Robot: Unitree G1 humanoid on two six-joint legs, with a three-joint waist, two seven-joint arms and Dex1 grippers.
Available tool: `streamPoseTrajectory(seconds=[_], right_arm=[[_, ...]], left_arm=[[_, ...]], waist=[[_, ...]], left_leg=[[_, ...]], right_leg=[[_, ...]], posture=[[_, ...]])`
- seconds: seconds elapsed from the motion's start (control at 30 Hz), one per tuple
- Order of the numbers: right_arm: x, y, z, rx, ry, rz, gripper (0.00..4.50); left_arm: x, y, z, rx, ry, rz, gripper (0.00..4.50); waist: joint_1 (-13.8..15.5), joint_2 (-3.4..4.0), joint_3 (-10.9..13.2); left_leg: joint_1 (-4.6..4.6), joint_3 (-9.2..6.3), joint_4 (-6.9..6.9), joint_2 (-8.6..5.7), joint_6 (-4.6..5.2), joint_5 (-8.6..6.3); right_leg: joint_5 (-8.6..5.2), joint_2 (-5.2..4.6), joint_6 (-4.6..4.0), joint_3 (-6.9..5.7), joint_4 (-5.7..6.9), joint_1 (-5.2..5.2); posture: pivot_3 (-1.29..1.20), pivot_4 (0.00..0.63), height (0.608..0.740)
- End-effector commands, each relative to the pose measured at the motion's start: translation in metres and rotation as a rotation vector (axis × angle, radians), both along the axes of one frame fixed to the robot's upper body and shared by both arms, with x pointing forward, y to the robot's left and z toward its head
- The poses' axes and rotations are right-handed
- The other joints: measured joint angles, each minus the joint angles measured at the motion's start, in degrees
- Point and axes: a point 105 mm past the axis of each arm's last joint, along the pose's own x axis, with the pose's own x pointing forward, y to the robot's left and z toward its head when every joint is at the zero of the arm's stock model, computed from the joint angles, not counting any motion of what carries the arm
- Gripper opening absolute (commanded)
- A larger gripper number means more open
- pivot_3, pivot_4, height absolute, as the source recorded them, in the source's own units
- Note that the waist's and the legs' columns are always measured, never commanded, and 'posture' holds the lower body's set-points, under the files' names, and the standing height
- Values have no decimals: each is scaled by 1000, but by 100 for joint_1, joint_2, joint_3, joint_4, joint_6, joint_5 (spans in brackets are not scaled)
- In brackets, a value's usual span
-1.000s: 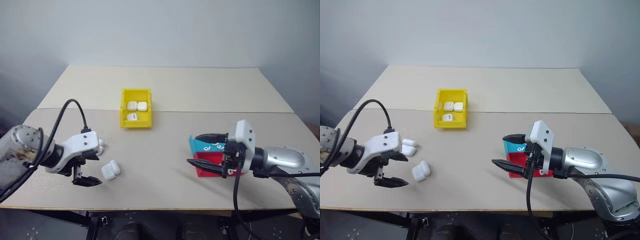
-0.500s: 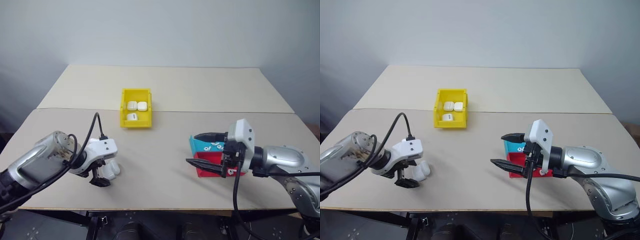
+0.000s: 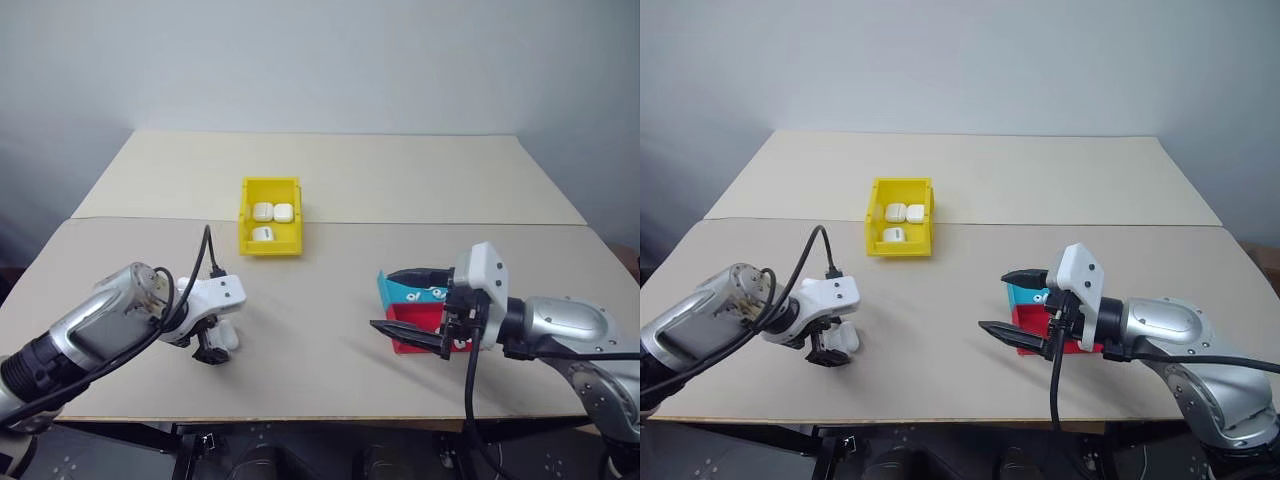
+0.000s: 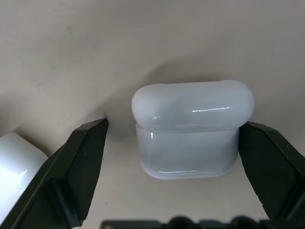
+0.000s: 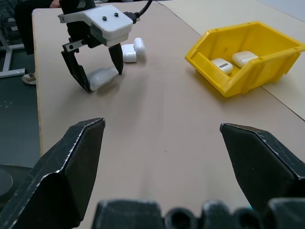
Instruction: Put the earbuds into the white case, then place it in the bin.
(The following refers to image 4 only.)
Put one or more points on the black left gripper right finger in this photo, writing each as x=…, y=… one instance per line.
x=271, y=164

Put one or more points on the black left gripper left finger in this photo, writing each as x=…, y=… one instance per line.
x=71, y=171

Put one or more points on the glossy white earbuds case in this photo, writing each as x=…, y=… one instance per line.
x=17, y=159

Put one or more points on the translucent white silicone case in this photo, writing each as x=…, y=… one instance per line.
x=188, y=128

